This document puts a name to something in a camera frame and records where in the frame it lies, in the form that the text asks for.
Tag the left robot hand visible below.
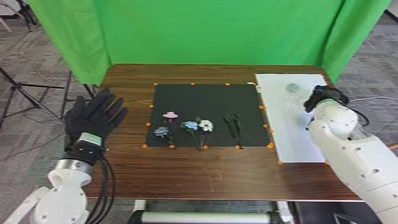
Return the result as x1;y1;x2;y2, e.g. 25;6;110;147
62;87;130;143

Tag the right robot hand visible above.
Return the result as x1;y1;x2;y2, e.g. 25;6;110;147
302;84;352;114

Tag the blue flower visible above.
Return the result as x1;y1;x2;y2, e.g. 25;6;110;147
180;120;205;150
153;126;178;147

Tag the pink flower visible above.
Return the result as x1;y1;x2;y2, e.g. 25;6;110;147
162;111;181;126

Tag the white sheet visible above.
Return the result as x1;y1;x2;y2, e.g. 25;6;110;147
254;73;331;165

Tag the black tripod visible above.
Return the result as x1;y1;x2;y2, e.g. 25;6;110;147
0;66;68;123

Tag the white flower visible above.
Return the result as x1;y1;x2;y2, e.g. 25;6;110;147
197;118;215;150

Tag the dark mat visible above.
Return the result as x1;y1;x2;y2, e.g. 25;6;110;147
144;83;274;149

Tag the pale grey bar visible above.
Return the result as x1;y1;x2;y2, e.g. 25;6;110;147
126;209;281;224

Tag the black cable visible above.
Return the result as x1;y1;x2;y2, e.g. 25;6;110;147
87;156;118;224
345;104;373;128

